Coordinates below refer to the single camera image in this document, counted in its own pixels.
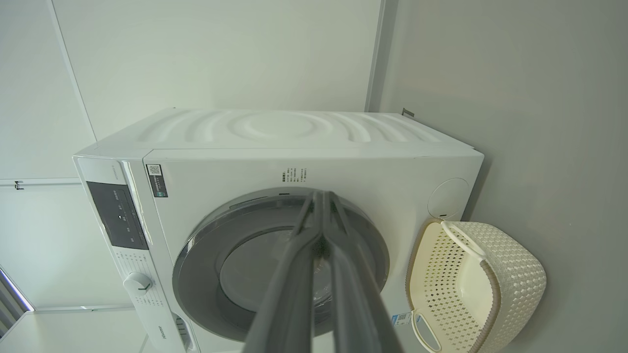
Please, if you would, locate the white washer control knob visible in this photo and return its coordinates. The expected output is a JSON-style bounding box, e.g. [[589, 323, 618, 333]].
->
[[123, 272, 154, 295]]

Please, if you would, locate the dark round washer door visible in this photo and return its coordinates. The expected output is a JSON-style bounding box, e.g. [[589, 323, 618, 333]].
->
[[172, 187, 391, 343]]

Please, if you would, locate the white front-load washing machine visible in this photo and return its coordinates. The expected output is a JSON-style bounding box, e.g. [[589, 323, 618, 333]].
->
[[73, 108, 485, 353]]

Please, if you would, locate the dark QR code sticker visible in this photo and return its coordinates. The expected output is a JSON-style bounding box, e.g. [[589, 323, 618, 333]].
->
[[146, 164, 168, 198]]

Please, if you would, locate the cream perforated laundry basket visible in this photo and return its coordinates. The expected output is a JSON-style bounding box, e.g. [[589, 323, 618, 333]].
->
[[405, 220, 547, 353]]

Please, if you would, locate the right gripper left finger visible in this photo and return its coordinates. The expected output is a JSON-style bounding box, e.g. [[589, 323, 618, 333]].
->
[[244, 191, 324, 353]]

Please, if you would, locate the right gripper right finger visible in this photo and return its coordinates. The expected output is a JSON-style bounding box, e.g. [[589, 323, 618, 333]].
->
[[324, 191, 404, 353]]

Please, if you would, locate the black washer display panel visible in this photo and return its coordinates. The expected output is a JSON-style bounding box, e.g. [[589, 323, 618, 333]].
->
[[86, 181, 149, 251]]

